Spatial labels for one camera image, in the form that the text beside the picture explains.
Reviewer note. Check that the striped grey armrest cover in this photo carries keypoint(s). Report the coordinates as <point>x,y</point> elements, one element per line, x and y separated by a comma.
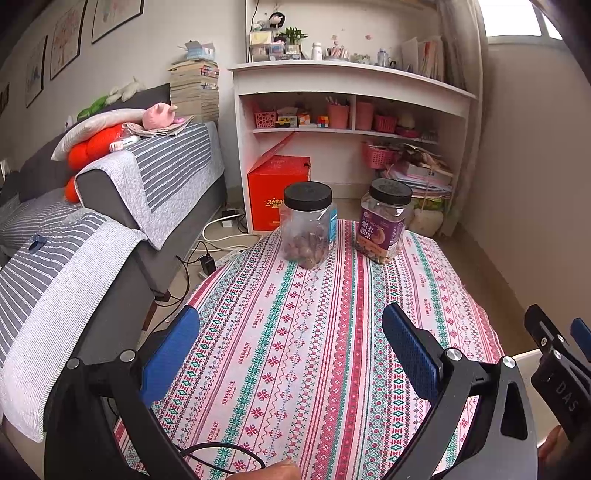
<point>161,170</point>

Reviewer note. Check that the stack of books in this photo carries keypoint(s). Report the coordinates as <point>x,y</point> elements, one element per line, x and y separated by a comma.
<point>194,92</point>

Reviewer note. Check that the stack of papers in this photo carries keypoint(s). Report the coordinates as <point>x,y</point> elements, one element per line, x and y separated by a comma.
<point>420,175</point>

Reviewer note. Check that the puzzle cube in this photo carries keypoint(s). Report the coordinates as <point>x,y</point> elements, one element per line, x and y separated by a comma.
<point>322,121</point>

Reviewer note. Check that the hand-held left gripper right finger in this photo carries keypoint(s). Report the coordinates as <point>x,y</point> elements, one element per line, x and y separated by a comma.
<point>411,350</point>

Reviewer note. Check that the small green plant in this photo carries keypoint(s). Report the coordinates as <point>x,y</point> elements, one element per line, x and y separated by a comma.
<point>294,36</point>

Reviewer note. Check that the black power adapter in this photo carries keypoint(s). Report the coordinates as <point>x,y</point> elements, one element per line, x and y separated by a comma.
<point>207,265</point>

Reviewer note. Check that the window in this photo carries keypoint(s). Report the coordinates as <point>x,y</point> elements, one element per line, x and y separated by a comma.
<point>517,18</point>

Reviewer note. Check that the blue tissue box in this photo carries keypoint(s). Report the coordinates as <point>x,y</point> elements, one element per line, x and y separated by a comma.
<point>201,51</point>

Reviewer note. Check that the dark haired doll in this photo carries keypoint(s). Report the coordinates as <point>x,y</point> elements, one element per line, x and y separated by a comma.
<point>275,22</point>

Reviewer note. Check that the narrow framed wall picture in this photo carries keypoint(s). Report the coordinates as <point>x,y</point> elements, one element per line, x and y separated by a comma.
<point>36,71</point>

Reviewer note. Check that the person's left hand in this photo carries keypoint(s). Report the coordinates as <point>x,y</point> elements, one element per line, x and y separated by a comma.
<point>279,471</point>

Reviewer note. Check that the pink pig plush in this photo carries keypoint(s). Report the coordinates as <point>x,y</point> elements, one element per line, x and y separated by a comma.
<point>157,116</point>

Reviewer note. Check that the person's right hand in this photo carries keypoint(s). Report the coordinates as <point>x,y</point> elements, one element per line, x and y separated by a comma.
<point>551,444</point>

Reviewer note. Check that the clear jar purple label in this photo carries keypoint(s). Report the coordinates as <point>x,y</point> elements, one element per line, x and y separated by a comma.
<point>381,226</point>

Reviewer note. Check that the white plush toy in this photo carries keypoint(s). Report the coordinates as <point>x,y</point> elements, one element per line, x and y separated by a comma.
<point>124,91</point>

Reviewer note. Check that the white bookshelf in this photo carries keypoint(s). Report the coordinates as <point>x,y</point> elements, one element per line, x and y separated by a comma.
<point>351,76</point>

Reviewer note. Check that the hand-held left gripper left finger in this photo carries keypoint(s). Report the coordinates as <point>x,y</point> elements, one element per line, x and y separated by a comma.
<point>171,355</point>

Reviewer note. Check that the white power strip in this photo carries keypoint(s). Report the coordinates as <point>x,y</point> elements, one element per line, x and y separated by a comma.
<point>231,218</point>

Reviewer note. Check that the clear jar blue label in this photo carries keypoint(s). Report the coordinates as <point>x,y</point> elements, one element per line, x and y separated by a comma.
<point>307,230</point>

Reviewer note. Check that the beige curtain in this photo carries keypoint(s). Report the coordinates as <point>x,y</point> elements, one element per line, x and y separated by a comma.
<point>466,46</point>

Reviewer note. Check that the orange plush toy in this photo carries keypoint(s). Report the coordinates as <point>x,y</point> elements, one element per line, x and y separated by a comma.
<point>90,147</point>

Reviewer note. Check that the large framed wall picture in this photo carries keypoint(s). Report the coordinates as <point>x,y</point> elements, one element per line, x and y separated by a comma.
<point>69,37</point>

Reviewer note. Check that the white plastic bag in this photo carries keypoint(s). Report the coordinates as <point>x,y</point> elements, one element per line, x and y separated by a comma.
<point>425,221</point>

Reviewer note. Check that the pink lattice basket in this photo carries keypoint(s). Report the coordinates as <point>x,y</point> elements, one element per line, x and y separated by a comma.
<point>264,120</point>

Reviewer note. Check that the red cardboard box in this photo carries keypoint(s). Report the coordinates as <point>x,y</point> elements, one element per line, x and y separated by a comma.
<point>277,189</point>

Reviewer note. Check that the white pillow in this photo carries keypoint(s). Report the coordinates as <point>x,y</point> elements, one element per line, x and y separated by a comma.
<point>87,129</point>

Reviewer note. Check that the small white bottle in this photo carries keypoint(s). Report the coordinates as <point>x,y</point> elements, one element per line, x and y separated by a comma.
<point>316,51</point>

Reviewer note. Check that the patterned pink green tablecloth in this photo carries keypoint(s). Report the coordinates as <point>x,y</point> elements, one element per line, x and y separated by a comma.
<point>300,346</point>

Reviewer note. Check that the yellow toy car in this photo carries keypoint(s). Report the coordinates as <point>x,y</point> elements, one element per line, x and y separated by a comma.
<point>285,122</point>

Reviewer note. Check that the pink shelf basket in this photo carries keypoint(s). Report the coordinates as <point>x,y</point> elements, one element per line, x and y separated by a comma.
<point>385,123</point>

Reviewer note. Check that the pink hanging basket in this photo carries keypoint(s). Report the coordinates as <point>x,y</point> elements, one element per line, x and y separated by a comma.
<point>381,156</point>

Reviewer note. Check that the striped grey seat cover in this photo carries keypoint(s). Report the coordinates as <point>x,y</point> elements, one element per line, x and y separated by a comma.
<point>60,286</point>

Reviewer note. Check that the green plush toy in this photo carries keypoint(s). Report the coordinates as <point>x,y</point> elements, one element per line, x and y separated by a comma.
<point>92,108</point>

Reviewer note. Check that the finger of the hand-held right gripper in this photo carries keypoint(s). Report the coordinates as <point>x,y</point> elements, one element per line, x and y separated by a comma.
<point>582,334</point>
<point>545,332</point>

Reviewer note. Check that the dark grey sofa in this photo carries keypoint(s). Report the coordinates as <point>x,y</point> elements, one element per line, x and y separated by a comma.
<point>184,221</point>

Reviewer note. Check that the pink pen cup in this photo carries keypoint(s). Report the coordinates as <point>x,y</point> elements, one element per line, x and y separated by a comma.
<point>338,117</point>

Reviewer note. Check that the row of upright books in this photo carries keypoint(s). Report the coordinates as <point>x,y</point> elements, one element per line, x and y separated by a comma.
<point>427,57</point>

